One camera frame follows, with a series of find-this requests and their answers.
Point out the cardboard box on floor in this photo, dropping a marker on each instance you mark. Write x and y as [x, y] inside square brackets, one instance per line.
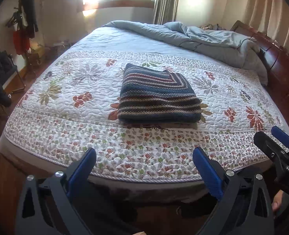
[37, 56]

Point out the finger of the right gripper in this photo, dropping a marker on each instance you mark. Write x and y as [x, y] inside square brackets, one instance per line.
[268, 146]
[280, 135]

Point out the white basket on floor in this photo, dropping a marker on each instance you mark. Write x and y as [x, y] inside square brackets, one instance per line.
[59, 48]

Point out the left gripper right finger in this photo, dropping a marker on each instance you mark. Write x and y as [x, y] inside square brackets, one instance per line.
[243, 205]

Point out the blue striped knit sweater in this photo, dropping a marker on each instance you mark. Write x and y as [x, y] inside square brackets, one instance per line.
[149, 96]

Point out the patterned pillow by headboard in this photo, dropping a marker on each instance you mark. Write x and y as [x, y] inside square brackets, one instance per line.
[214, 27]

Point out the grey-blue rumpled duvet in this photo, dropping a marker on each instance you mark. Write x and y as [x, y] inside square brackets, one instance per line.
[229, 47]

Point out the floral quilted bedspread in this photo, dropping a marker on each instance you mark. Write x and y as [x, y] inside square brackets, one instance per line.
[73, 106]

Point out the person's right hand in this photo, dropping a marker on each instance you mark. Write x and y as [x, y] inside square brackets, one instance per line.
[280, 206]

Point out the black chair with clothes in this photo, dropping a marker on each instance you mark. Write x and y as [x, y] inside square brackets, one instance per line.
[7, 69]

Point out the black jacket on rack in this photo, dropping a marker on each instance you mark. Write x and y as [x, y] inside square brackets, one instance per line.
[30, 12]

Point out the grey window curtain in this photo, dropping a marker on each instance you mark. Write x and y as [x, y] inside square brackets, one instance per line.
[164, 11]

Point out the dark wooden headboard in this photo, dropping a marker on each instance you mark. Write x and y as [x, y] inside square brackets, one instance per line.
[276, 60]

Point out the red bag on rack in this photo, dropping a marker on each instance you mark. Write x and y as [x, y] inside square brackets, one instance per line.
[21, 41]

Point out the wooden coat rack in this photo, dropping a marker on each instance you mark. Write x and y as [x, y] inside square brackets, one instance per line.
[24, 18]

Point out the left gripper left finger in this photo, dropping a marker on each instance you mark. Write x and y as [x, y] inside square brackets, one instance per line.
[33, 215]

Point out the beige pleated wall curtain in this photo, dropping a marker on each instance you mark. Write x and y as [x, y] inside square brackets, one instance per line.
[270, 17]

